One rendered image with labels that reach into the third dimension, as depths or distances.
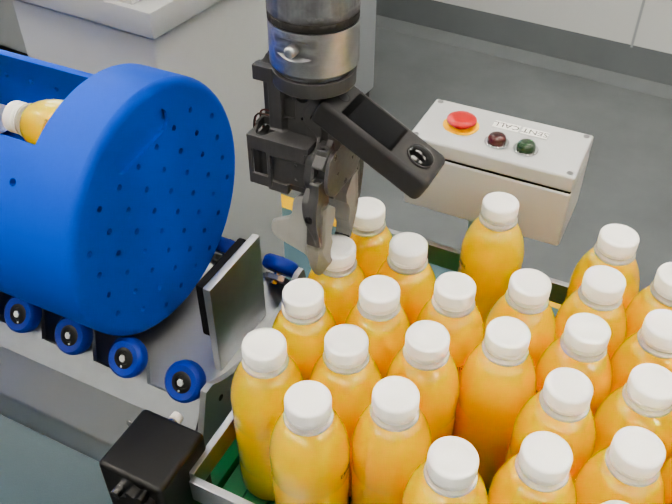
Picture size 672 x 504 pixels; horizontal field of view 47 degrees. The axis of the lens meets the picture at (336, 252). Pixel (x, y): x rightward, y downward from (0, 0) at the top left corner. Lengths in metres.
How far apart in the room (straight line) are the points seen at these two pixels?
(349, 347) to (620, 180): 2.32
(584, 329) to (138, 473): 0.41
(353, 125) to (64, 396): 0.51
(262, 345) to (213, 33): 0.71
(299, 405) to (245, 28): 0.85
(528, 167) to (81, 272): 0.49
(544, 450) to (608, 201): 2.22
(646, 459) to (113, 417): 0.57
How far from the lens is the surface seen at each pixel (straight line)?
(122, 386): 0.89
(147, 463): 0.73
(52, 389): 0.98
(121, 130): 0.74
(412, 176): 0.64
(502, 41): 3.67
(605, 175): 2.93
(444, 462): 0.60
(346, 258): 0.75
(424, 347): 0.67
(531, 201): 0.92
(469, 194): 0.94
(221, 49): 1.30
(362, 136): 0.64
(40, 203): 0.75
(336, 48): 0.62
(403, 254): 0.75
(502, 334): 0.69
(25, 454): 2.07
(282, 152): 0.68
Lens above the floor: 1.59
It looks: 41 degrees down
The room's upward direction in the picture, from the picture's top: straight up
